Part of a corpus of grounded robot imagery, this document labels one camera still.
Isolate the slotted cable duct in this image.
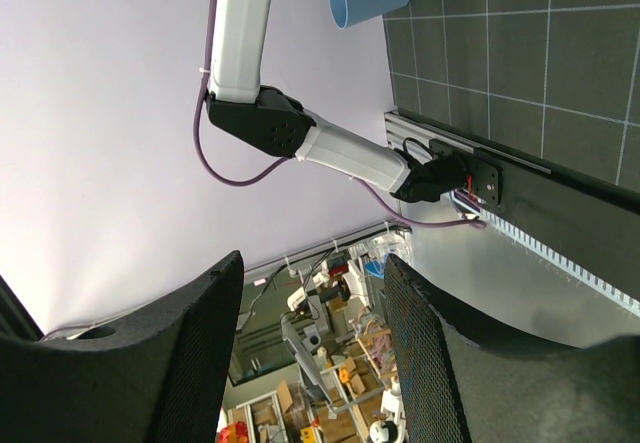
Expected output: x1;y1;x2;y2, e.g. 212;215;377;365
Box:
479;209;639;318

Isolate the aluminium frame rail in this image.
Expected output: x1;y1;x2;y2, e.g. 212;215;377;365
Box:
384;112;480;152

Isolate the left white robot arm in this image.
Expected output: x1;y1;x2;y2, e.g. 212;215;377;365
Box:
194;0;469;203

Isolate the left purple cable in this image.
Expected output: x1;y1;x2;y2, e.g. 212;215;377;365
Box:
192;0;489;232

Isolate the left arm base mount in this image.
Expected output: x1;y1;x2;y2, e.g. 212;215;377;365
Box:
393;137;502;207

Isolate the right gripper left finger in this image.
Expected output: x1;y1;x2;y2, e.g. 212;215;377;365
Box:
1;251;244;442

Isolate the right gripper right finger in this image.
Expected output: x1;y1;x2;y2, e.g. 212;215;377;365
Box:
384;255;639;442

